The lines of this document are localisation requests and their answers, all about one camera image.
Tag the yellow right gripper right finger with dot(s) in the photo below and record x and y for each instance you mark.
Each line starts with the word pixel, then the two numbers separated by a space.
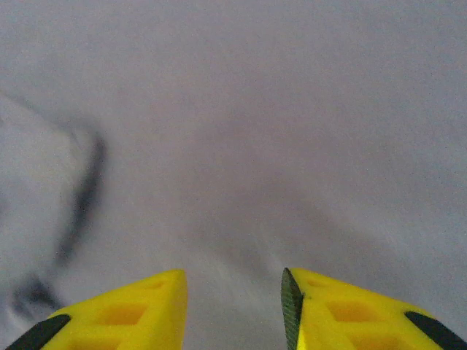
pixel 346 317

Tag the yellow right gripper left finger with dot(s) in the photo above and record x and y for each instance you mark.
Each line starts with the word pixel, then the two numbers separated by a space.
pixel 127 317

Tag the purple t-shirt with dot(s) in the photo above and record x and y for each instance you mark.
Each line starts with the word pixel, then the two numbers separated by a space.
pixel 233 109

